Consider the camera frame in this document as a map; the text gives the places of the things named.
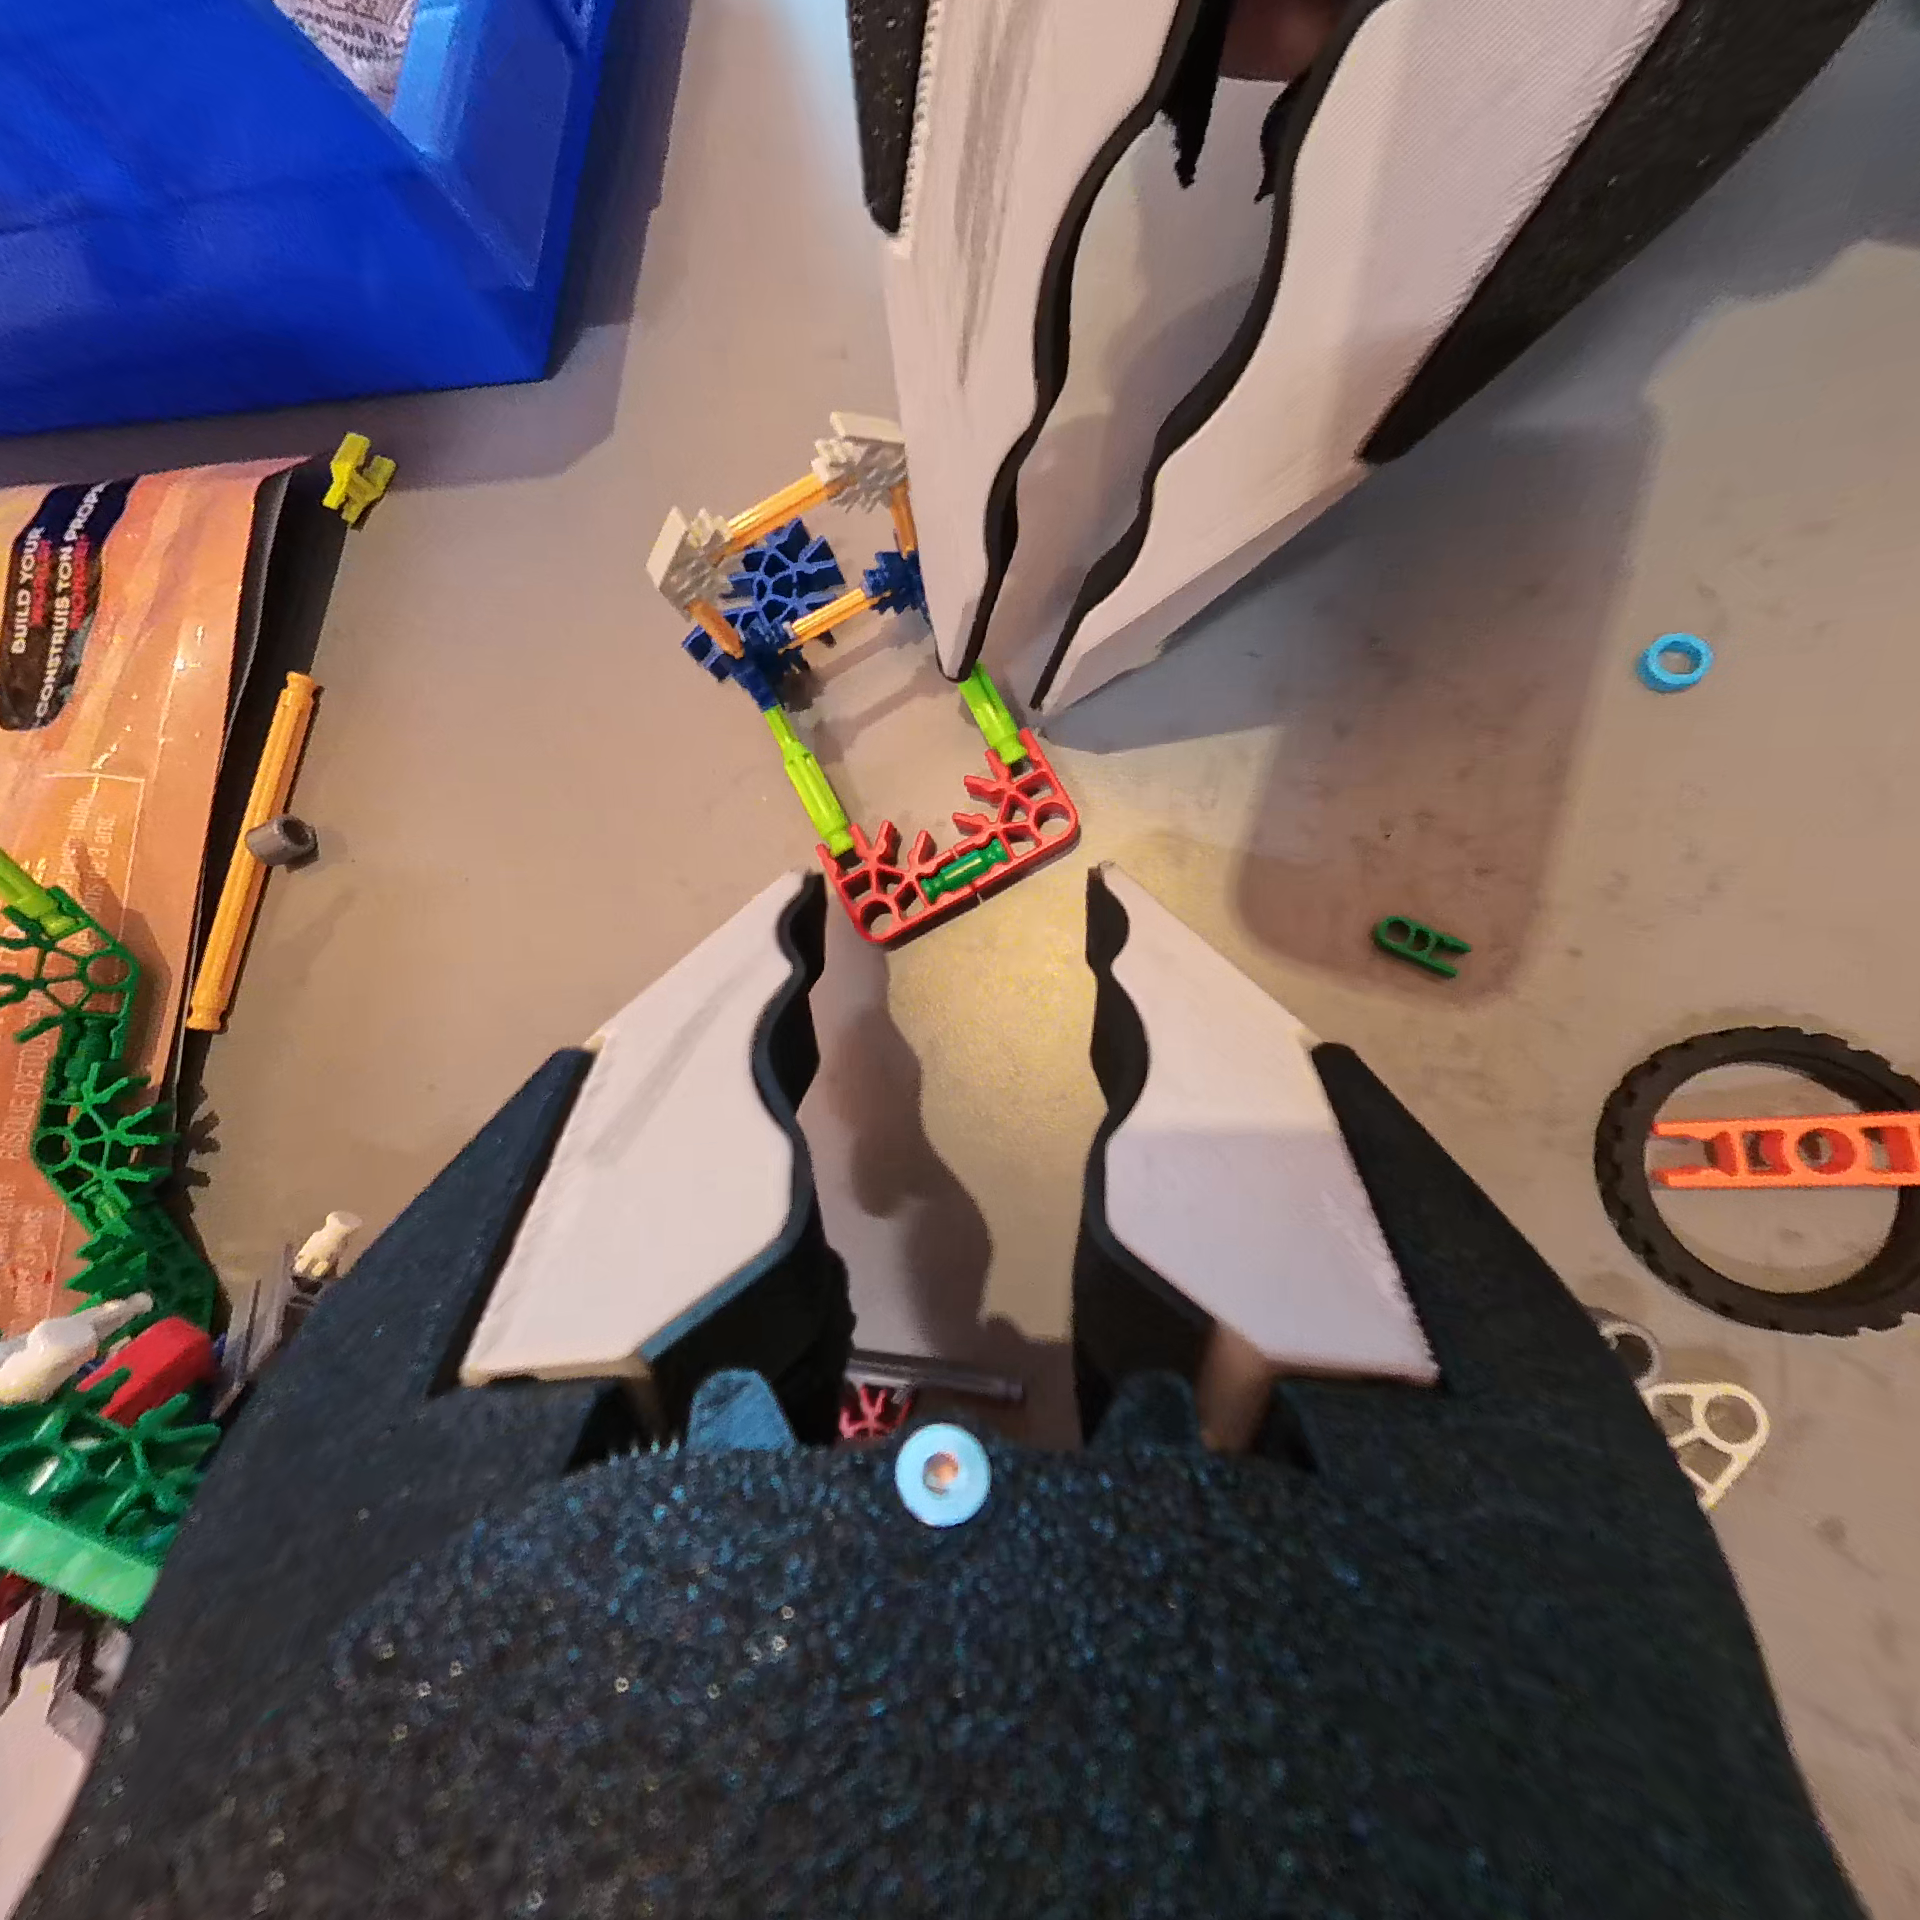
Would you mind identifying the large multicolour toy model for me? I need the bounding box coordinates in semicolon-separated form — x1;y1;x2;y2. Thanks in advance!
0;849;369;1787

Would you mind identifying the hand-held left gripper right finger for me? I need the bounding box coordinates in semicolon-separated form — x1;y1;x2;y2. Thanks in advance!
1073;863;1442;1452

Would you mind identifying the orange ladder connector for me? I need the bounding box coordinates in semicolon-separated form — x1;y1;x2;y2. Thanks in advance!
1648;1113;1920;1192

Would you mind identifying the clear plastic bag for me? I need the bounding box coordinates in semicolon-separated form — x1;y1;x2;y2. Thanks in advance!
270;0;453;115

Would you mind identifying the red connector pair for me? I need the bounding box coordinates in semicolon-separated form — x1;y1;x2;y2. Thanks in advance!
815;750;1086;951

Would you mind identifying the small toy rod frame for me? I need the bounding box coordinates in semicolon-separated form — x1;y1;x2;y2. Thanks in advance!
645;412;1041;846

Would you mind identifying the printed toy set bag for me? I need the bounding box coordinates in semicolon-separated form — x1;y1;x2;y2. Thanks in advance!
0;458;350;1354

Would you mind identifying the thin dark grey rod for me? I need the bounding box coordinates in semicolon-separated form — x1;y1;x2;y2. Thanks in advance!
849;1359;1024;1404

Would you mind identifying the blue storage bin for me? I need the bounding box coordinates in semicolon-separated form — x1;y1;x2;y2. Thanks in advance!
0;0;625;438

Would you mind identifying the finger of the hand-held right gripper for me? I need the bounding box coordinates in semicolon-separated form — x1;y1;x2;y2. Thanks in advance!
882;0;1209;686
1029;0;1686;714

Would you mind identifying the black rubber tyre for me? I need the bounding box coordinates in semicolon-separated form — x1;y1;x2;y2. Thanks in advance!
1593;1026;1920;1337

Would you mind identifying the long orange rod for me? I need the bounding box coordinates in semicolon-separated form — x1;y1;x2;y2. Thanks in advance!
187;672;320;1033

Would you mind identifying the ivory fan connector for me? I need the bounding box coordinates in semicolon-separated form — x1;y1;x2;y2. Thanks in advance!
1593;1313;1776;1511

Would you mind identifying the lime yellow clip connector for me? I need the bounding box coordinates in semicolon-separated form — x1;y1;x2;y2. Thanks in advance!
323;433;400;529

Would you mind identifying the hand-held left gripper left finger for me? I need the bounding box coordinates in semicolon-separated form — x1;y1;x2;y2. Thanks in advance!
458;866;859;1431

